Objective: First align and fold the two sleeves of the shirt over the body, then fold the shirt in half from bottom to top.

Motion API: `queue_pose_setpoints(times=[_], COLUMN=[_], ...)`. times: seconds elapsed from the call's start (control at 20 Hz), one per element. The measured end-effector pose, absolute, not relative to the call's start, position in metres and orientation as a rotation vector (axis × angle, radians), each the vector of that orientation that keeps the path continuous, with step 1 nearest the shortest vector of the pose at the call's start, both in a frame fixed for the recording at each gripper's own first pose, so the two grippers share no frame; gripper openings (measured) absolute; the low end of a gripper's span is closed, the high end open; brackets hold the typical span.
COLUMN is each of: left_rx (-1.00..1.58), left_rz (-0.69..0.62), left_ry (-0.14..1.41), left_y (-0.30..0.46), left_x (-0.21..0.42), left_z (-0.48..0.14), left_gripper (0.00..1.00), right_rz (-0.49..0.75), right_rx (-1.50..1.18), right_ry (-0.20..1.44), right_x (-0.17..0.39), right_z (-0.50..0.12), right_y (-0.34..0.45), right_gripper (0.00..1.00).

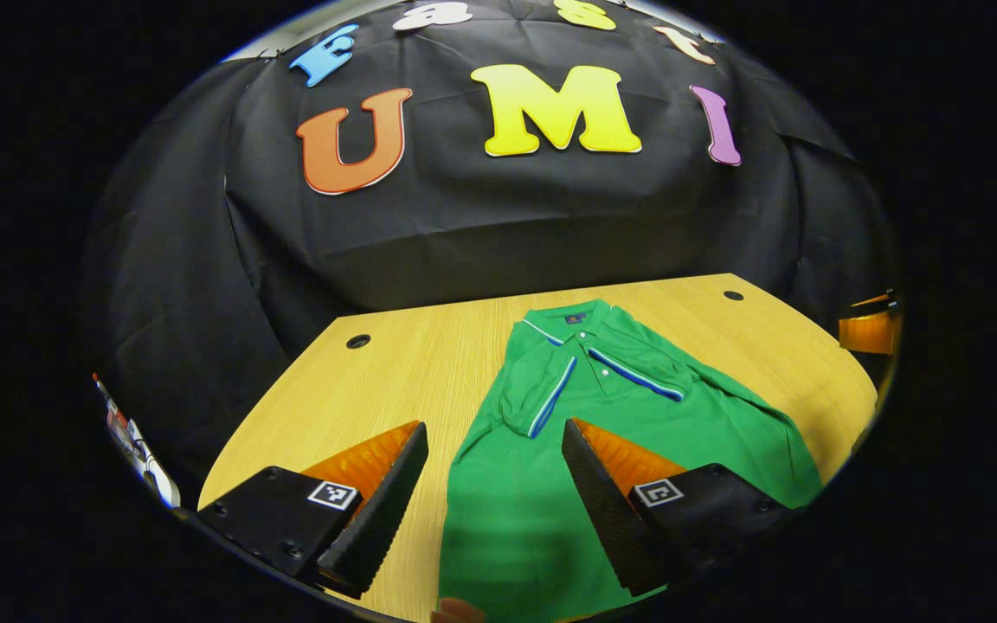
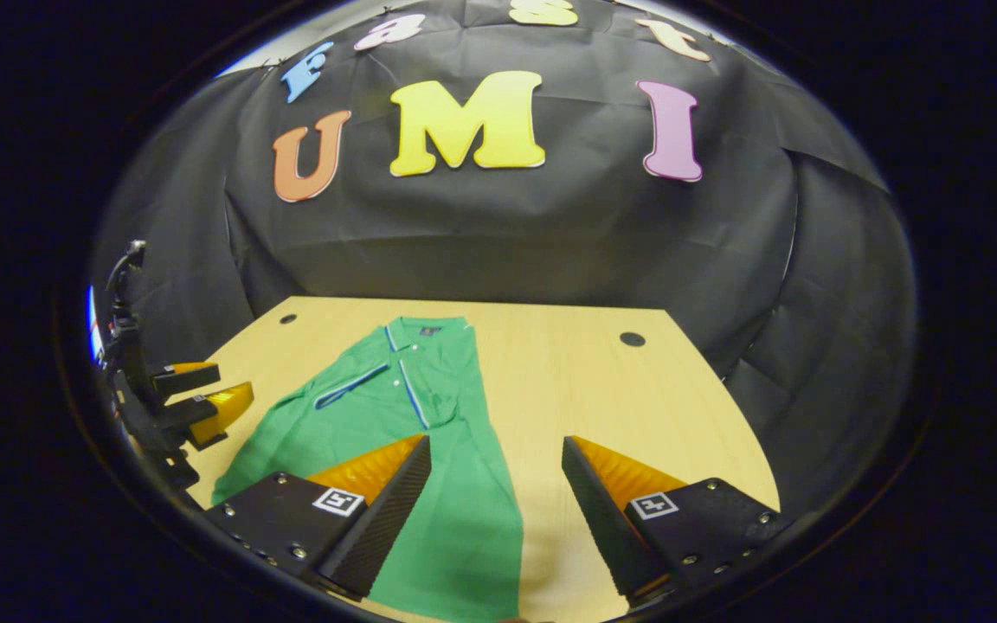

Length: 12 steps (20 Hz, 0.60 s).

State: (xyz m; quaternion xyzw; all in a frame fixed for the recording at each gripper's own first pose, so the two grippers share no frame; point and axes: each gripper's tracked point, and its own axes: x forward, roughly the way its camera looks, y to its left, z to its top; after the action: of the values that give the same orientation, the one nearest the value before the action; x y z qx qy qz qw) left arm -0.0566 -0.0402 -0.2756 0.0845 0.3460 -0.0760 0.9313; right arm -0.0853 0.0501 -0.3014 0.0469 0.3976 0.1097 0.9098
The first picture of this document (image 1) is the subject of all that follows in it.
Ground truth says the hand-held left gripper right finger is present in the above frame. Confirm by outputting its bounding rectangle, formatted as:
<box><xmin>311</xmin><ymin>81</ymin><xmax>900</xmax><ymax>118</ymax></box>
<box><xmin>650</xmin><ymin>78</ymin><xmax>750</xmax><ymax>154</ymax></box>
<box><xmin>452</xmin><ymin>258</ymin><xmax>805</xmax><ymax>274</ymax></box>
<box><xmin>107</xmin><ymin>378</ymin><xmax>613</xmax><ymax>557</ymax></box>
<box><xmin>561</xmin><ymin>418</ymin><xmax>800</xmax><ymax>598</ymax></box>

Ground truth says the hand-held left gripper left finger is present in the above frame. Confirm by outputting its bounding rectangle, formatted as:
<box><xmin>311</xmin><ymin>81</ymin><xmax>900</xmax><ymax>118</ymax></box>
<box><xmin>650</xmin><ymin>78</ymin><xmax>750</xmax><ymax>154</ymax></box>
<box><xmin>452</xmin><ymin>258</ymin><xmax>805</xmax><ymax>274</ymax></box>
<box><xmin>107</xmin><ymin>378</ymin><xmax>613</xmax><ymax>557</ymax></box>
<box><xmin>196</xmin><ymin>421</ymin><xmax>430</xmax><ymax>600</ymax></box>

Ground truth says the green T-shirt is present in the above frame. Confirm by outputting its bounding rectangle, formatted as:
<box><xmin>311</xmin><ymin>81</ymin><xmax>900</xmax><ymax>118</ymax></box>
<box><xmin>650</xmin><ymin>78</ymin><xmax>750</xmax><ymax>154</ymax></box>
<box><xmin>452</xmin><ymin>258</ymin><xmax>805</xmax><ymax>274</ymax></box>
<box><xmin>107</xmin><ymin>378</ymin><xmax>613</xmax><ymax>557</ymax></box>
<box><xmin>436</xmin><ymin>299</ymin><xmax>825</xmax><ymax>623</ymax></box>

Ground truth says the white side desk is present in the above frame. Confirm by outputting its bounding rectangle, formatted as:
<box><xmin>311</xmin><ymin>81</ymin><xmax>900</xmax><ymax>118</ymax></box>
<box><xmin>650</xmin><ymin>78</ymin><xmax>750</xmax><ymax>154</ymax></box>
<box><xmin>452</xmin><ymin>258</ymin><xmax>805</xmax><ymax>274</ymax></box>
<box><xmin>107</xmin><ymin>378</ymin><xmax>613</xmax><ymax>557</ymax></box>
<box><xmin>103</xmin><ymin>405</ymin><xmax>182</xmax><ymax>510</ymax></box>

